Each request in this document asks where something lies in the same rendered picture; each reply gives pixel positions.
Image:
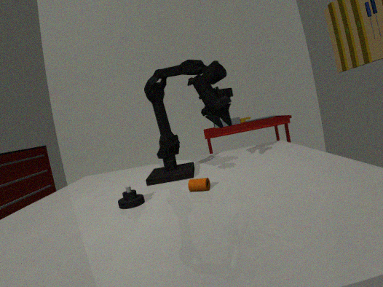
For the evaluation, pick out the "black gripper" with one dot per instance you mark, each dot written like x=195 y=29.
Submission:
x=215 y=107

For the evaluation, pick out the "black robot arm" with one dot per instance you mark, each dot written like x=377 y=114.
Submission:
x=168 y=142

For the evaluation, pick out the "orange knob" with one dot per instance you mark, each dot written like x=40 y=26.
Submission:
x=199 y=184

